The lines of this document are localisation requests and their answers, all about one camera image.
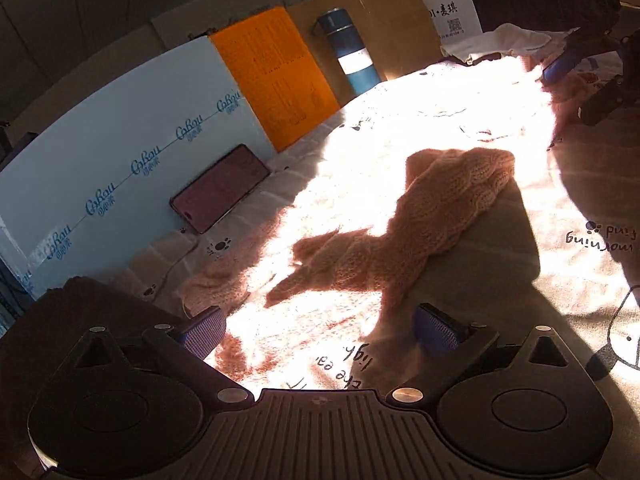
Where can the white cloth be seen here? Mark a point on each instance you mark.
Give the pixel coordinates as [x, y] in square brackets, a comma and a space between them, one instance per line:
[500, 42]

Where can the pink knitted sweater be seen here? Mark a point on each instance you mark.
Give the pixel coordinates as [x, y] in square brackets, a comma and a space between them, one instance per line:
[440, 200]

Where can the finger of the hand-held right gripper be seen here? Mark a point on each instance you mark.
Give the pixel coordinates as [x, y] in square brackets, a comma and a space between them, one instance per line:
[600, 105]
[562, 67]

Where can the orange printed sheet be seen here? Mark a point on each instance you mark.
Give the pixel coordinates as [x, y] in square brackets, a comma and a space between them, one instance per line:
[280, 70]

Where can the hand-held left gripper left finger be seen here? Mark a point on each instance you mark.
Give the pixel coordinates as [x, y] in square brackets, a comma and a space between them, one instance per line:
[201, 332]

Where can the dark brown cloth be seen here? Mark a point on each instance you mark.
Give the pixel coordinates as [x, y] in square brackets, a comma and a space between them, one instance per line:
[30, 340]

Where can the blue thermos bottle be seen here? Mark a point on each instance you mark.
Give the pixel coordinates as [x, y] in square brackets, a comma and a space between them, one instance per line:
[350, 50]

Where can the light blue printed carton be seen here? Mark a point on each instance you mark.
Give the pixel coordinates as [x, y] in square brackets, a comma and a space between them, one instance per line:
[125, 125]

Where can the white paper bag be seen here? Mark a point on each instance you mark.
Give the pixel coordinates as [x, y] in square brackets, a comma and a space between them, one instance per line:
[450, 5]

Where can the black smartphone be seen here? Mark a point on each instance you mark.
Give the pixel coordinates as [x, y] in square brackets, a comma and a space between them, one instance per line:
[220, 187]

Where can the printed white bed sheet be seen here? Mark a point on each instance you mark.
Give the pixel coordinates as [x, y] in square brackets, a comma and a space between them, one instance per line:
[550, 260]

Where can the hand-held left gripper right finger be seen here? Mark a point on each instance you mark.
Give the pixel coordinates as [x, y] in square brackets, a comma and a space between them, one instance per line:
[436, 331]

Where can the brown cardboard box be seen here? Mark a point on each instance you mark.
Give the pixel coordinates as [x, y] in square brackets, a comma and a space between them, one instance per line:
[395, 25]

